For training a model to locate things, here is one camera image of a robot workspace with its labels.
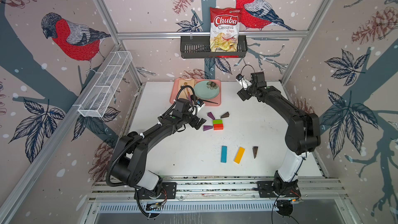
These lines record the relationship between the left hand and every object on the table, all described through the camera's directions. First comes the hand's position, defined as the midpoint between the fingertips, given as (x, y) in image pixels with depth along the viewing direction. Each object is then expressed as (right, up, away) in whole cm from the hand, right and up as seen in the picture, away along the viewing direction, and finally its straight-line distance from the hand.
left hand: (201, 111), depth 88 cm
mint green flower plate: (+3, +14, +30) cm, 33 cm away
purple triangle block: (+5, -4, +13) cm, 14 cm away
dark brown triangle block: (+16, -4, +13) cm, 21 cm away
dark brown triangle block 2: (+30, -21, -2) cm, 37 cm away
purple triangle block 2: (+3, -11, +7) cm, 13 cm away
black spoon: (-6, +7, +21) cm, 23 cm away
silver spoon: (-16, +16, +30) cm, 37 cm away
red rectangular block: (+10, -10, +7) cm, 16 cm away
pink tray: (-22, +13, +27) cm, 37 cm away
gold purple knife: (-10, +9, +25) cm, 29 cm away
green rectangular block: (+10, -8, +11) cm, 17 cm away
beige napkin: (-13, +12, +30) cm, 35 cm away
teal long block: (+12, -24, -3) cm, 27 cm away
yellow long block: (+21, -25, -2) cm, 33 cm away
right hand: (+26, +15, +8) cm, 31 cm away
